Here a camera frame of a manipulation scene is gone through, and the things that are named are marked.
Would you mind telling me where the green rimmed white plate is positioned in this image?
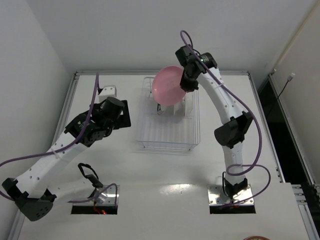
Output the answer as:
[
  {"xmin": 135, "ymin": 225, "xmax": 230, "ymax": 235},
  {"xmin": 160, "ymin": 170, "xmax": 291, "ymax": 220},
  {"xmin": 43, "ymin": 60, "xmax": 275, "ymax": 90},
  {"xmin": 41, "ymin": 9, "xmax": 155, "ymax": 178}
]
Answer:
[{"xmin": 156, "ymin": 103, "xmax": 167, "ymax": 116}]

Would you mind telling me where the pink plate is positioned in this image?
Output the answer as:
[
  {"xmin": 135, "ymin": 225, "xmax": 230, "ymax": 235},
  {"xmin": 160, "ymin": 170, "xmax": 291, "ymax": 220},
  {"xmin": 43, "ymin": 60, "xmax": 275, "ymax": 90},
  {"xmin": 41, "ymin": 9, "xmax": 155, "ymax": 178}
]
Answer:
[{"xmin": 151, "ymin": 66, "xmax": 186, "ymax": 106}]

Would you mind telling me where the black usb cable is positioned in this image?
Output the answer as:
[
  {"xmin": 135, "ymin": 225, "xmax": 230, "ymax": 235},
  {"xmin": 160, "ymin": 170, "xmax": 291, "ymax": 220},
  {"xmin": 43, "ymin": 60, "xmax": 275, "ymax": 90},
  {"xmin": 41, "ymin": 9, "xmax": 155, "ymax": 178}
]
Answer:
[{"xmin": 276, "ymin": 72, "xmax": 296, "ymax": 99}]

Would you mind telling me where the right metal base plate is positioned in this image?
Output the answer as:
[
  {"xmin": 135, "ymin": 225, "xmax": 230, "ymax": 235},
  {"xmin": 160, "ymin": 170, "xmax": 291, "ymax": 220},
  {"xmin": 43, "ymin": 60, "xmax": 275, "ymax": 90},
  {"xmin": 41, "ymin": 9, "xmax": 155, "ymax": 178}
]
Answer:
[{"xmin": 207, "ymin": 185, "xmax": 254, "ymax": 207}]

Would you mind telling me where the brown round object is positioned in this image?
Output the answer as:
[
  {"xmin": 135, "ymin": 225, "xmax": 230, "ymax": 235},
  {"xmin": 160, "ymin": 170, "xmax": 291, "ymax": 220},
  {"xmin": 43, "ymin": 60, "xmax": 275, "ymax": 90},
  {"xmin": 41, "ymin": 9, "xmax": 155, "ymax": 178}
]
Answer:
[{"xmin": 243, "ymin": 235, "xmax": 270, "ymax": 240}]

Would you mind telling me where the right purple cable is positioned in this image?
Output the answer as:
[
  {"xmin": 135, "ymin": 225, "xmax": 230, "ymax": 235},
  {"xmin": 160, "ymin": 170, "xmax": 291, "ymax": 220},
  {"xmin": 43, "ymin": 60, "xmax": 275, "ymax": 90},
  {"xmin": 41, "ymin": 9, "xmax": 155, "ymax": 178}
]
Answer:
[{"xmin": 179, "ymin": 30, "xmax": 272, "ymax": 209}]

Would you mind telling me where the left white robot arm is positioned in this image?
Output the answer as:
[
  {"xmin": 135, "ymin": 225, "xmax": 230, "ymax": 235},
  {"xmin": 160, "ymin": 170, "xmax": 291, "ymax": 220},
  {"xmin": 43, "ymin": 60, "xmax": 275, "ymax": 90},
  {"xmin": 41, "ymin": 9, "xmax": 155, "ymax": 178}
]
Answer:
[{"xmin": 2, "ymin": 96, "xmax": 131, "ymax": 222}]

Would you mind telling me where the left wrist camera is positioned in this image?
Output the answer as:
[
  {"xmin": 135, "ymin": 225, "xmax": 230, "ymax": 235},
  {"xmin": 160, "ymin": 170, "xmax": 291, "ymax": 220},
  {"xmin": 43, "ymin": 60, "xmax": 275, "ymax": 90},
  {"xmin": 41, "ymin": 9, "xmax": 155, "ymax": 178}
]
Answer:
[{"xmin": 98, "ymin": 85, "xmax": 117, "ymax": 97}]

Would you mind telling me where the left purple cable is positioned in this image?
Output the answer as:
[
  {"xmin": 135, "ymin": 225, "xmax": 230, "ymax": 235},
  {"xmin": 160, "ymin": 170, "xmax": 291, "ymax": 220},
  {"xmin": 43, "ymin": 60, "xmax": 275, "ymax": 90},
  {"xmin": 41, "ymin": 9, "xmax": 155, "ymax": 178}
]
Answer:
[{"xmin": 0, "ymin": 72, "xmax": 118, "ymax": 203}]

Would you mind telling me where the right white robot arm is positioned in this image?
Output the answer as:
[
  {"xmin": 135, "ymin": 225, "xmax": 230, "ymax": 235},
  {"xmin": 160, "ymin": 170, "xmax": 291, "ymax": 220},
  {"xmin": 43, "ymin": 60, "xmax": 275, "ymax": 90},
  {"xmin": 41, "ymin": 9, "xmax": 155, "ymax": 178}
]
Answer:
[{"xmin": 175, "ymin": 46, "xmax": 253, "ymax": 199}]

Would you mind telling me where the white wire dish rack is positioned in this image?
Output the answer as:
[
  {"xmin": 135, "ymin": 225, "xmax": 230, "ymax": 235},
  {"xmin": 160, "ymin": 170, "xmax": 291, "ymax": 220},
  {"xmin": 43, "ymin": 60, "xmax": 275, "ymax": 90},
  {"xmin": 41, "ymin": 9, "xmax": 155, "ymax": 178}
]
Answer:
[{"xmin": 136, "ymin": 77, "xmax": 201, "ymax": 152}]

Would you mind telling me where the clear glass plate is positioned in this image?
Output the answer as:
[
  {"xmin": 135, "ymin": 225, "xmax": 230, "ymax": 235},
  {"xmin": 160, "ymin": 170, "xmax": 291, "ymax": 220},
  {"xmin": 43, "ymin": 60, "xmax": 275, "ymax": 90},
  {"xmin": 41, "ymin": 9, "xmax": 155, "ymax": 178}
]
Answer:
[{"xmin": 173, "ymin": 101, "xmax": 185, "ymax": 117}]

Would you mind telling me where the purple cable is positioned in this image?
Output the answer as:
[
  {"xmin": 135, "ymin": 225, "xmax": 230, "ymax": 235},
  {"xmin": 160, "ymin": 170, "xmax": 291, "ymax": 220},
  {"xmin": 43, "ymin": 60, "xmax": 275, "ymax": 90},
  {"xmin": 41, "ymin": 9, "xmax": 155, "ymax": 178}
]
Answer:
[
  {"xmin": 0, "ymin": 72, "xmax": 118, "ymax": 203},
  {"xmin": 179, "ymin": 30, "xmax": 272, "ymax": 209}
]

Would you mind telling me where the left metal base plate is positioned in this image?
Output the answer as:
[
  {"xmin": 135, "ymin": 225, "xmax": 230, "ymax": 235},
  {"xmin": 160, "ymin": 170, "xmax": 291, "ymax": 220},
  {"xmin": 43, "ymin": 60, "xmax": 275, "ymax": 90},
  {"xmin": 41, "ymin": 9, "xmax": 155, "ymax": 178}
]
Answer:
[{"xmin": 93, "ymin": 185, "xmax": 119, "ymax": 207}]

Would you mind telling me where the white ribbed plate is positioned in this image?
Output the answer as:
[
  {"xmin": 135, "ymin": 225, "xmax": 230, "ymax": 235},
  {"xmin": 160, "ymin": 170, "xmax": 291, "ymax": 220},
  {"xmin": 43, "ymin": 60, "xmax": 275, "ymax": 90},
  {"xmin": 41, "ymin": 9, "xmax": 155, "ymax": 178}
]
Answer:
[{"xmin": 184, "ymin": 92, "xmax": 194, "ymax": 116}]

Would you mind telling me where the metal base plate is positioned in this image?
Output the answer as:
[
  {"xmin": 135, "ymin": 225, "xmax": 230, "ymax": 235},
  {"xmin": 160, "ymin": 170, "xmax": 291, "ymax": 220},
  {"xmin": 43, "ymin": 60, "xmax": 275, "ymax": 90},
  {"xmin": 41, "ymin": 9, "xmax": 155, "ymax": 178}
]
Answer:
[
  {"xmin": 93, "ymin": 185, "xmax": 119, "ymax": 207},
  {"xmin": 207, "ymin": 185, "xmax": 254, "ymax": 207}
]

